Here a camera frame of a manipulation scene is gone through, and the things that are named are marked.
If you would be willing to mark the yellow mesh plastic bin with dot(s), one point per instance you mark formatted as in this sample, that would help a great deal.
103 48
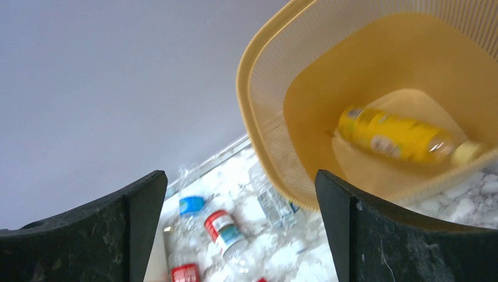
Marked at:
433 60

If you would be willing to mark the clear bottle blue white label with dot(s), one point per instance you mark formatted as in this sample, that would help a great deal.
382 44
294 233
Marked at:
279 211

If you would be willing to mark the red label clear bottle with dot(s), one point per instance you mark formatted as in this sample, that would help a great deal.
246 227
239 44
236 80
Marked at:
234 246

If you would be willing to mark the blue label water bottle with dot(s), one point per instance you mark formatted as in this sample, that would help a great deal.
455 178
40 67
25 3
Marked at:
191 202

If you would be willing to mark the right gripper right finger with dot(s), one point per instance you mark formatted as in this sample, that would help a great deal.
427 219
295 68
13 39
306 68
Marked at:
372 239

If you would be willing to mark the yellow label bottle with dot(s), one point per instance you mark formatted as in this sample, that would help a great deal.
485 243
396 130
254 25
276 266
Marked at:
404 138

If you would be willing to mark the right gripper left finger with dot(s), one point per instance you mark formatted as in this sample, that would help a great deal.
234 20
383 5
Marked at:
108 239

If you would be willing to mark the cream and orange cylinder box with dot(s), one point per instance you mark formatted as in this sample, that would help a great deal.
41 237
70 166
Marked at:
157 269

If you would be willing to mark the red white label bottle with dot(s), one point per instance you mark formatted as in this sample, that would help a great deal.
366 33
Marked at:
182 259

